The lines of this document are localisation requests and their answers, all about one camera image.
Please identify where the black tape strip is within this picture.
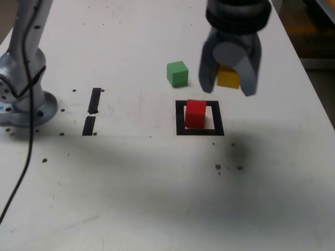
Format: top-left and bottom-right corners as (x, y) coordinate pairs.
(82, 87), (102, 136)

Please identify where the red cube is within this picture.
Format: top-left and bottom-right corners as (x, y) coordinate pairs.
(184, 99), (207, 129)

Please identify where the yellow cube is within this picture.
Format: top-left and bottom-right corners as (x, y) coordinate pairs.
(216, 64), (241, 90)

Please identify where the green cube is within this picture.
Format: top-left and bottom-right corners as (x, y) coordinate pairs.
(166, 61), (189, 88)

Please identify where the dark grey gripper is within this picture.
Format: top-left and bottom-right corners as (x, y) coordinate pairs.
(198, 27), (263, 97)

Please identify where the black tape square outline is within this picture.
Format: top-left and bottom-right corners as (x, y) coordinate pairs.
(175, 100), (225, 136)

